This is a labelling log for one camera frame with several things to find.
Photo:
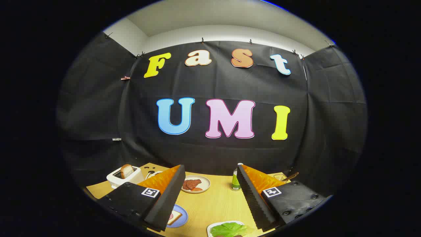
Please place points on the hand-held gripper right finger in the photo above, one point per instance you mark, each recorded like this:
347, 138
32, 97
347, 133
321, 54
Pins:
253, 200

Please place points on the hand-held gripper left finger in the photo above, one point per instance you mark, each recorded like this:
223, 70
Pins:
167, 200

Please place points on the green lettuce leaf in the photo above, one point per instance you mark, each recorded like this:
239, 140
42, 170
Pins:
230, 229

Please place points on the toasted bread slice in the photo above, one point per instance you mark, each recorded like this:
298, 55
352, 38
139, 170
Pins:
126, 171

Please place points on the white bread slice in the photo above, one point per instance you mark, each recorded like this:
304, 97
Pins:
176, 216

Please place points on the blue plate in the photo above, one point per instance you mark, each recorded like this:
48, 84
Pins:
183, 214

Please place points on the brown meat patty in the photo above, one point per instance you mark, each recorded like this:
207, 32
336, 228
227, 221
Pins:
195, 183
185, 186

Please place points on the green label plastic bottle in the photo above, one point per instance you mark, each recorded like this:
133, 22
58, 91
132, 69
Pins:
235, 181

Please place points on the white compartment dish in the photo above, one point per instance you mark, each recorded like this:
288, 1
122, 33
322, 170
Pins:
154, 173

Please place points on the red tomato slice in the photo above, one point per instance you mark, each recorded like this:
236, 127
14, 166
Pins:
196, 189

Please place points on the white round plate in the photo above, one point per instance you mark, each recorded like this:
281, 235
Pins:
204, 184

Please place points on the white rounded square plate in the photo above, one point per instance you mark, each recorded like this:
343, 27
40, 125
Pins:
209, 227

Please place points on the white toaster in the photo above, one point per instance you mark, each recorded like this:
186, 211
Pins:
113, 180

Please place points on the black backdrop cloth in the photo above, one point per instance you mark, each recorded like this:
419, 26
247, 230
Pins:
217, 84

